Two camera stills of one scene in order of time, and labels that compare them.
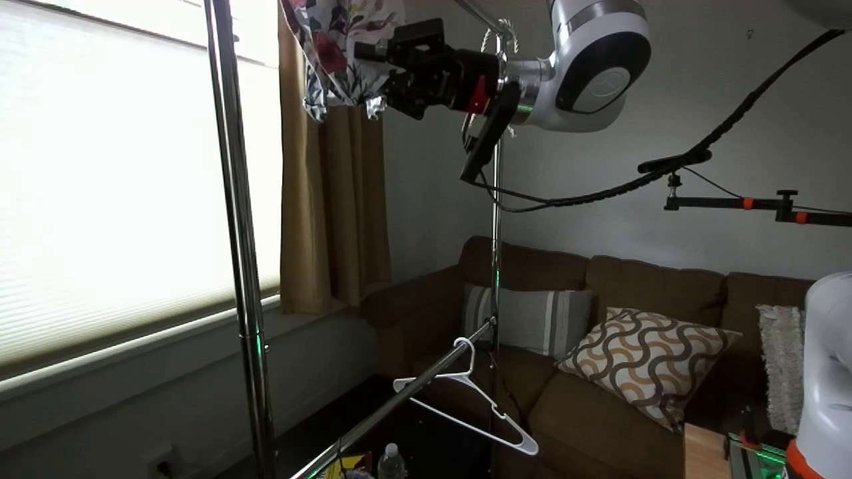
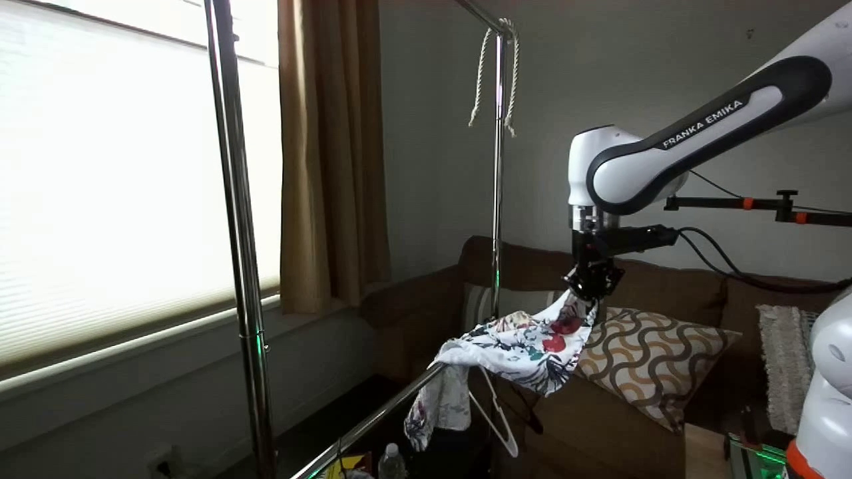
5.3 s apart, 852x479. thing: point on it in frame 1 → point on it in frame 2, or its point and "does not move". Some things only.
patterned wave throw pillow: x=653 y=358 does not move
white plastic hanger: x=468 y=375 → x=500 y=409
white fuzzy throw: x=783 y=354 does not move
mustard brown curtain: x=335 y=196 does not move
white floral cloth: x=323 y=37 → x=537 y=346
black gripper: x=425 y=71 → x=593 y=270
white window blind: x=112 y=192 does not move
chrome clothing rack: x=248 y=270 does not move
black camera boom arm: x=782 y=209 does not move
